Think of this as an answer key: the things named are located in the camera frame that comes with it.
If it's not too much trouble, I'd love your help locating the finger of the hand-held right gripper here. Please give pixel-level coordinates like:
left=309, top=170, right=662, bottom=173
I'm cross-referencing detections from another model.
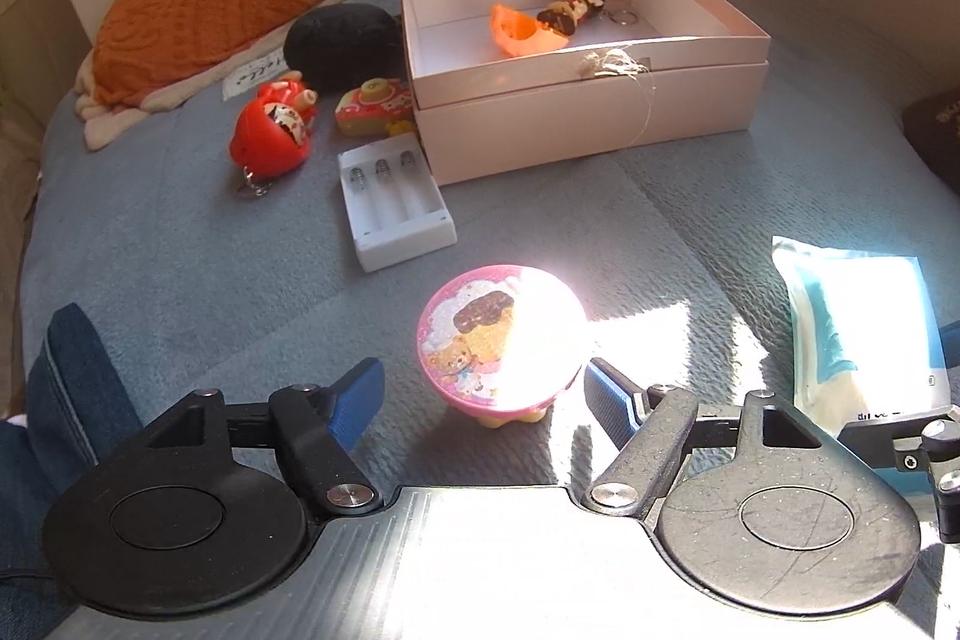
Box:
left=840, top=406, right=960, bottom=545
left=934, top=321, right=960, bottom=378

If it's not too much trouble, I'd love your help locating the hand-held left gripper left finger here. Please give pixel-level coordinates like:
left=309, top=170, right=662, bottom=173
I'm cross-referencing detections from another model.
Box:
left=142, top=357, right=385, bottom=515

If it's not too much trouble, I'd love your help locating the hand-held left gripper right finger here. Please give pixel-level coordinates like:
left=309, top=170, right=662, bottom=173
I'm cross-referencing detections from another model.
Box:
left=583, top=357, right=841, bottom=522

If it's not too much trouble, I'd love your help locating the blue white tissue packet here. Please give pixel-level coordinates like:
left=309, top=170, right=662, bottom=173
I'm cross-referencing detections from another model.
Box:
left=772, top=235, right=950, bottom=497

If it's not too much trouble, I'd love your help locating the pink yellow cup toy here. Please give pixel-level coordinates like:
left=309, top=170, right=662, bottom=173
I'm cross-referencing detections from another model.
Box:
left=416, top=263, right=587, bottom=432

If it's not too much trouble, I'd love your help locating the white battery case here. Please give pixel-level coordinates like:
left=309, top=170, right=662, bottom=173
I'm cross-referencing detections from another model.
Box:
left=336, top=131, right=459, bottom=274

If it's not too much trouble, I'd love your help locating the red figure keychain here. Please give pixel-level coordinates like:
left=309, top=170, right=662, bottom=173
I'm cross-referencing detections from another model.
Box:
left=229, top=72, right=320, bottom=199

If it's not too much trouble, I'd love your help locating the pink cardboard box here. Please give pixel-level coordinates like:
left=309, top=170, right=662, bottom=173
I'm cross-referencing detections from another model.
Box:
left=399, top=0, right=772, bottom=187

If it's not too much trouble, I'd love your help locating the pink toy camera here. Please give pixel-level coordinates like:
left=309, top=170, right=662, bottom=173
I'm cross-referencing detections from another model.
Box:
left=335, top=75, right=415, bottom=140

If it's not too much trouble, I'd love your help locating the black plush toy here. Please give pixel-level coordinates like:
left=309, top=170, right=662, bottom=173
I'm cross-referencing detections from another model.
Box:
left=283, top=2, right=404, bottom=94

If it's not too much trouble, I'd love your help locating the orange hat figure keychain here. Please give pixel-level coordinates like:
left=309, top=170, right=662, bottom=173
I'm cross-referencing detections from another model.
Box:
left=490, top=0, right=640, bottom=58

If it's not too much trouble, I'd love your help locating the grey-blue fleece blanket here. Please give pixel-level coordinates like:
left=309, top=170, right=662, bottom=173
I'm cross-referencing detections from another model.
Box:
left=15, top=0, right=960, bottom=640

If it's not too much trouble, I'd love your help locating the brown patterned sock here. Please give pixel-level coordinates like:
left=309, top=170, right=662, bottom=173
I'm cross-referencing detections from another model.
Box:
left=900, top=87, right=960, bottom=196

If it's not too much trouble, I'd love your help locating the person's left leg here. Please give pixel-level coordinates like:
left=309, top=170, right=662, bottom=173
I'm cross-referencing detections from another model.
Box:
left=0, top=302, right=145, bottom=640

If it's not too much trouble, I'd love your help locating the white cloth label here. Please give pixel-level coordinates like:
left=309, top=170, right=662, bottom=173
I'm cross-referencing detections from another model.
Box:
left=223, top=50, right=290, bottom=102

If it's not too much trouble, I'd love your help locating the beige cloth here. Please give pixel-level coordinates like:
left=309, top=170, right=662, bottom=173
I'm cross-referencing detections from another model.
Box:
left=75, top=0, right=402, bottom=152

